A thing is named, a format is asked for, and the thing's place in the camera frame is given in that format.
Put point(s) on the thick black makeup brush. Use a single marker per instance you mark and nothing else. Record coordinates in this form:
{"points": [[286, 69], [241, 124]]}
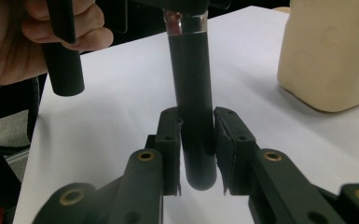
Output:
{"points": [[192, 77]]}

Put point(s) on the beige square cup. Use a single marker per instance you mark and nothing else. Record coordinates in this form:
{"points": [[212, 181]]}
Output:
{"points": [[329, 56]]}

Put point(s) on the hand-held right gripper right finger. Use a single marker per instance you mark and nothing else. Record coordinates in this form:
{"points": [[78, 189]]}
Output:
{"points": [[233, 155]]}

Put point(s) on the white table mat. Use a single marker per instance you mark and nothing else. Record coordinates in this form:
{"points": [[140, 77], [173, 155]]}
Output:
{"points": [[121, 93]]}

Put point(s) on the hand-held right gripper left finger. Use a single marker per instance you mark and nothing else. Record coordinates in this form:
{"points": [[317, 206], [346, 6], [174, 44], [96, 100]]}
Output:
{"points": [[171, 155]]}

